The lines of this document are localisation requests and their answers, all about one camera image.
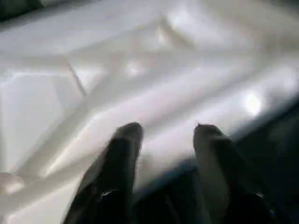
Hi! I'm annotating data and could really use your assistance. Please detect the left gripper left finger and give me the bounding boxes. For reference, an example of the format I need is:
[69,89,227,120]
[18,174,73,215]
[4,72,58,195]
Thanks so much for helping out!
[63,122,144,224]

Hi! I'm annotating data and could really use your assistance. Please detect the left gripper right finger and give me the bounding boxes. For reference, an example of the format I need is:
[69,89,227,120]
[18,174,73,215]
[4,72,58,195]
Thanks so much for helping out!
[192,124,281,224]

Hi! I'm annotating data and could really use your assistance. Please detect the black work mat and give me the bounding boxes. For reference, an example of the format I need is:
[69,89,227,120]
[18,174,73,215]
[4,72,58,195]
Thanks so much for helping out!
[0,0,299,224]

